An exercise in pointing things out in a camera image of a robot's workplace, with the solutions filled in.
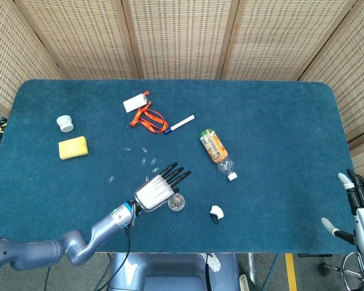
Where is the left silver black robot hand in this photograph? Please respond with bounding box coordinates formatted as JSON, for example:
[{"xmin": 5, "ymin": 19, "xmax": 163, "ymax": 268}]
[{"xmin": 135, "ymin": 162, "xmax": 192, "ymax": 212}]

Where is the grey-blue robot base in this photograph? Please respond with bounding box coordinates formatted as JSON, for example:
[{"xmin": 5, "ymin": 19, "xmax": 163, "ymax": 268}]
[{"xmin": 108, "ymin": 253, "xmax": 240, "ymax": 291}]

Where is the round clear paperclip container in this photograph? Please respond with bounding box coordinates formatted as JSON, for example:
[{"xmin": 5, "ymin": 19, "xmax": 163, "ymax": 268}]
[{"xmin": 167, "ymin": 194, "xmax": 186, "ymax": 213}]

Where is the chrome stool base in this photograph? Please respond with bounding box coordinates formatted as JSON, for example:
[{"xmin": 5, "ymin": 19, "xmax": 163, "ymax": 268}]
[{"xmin": 318, "ymin": 251, "xmax": 364, "ymax": 281}]

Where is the small white black clip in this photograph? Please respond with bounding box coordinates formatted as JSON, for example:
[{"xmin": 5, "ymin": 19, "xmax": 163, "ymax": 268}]
[{"xmin": 209, "ymin": 205, "xmax": 224, "ymax": 224}]

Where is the plastic bottle orange label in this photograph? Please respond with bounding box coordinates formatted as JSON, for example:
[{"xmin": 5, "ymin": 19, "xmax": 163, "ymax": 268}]
[{"xmin": 199, "ymin": 128, "xmax": 238, "ymax": 182}]

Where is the white marker blue cap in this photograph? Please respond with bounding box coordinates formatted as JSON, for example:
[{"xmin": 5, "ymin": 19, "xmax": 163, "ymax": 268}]
[{"xmin": 163, "ymin": 114, "xmax": 196, "ymax": 135}]

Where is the white badge card holder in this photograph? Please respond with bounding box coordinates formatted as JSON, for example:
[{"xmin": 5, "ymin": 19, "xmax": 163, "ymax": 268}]
[{"xmin": 123, "ymin": 92, "xmax": 148, "ymax": 113}]

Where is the yellow sponge block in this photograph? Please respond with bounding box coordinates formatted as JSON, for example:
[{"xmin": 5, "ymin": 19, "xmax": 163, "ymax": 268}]
[{"xmin": 58, "ymin": 136, "xmax": 90, "ymax": 159}]

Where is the small white plastic jar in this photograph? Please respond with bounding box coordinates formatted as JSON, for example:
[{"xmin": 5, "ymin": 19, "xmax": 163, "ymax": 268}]
[{"xmin": 56, "ymin": 115, "xmax": 74, "ymax": 133}]

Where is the blue felt table cover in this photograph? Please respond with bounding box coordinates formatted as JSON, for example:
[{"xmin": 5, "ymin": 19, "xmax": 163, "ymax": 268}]
[{"xmin": 0, "ymin": 79, "xmax": 357, "ymax": 254}]

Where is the woven wooden folding screen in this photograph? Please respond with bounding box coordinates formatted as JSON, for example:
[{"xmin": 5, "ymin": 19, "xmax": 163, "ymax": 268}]
[{"xmin": 0, "ymin": 0, "xmax": 364, "ymax": 170}]

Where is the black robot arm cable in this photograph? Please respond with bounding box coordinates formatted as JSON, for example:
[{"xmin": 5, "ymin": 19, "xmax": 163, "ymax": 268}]
[{"xmin": 107, "ymin": 224, "xmax": 133, "ymax": 291}]

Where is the orange lanyard strap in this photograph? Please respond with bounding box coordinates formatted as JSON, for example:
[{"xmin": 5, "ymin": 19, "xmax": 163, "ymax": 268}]
[{"xmin": 129, "ymin": 90, "xmax": 169, "ymax": 135}]

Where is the white perforated bracket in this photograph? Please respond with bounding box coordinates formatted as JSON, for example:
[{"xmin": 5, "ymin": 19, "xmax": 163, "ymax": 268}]
[{"xmin": 203, "ymin": 253, "xmax": 223, "ymax": 274}]

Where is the blue floor cable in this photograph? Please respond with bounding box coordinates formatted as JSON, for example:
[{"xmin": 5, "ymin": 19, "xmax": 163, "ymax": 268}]
[{"xmin": 261, "ymin": 253, "xmax": 279, "ymax": 291}]

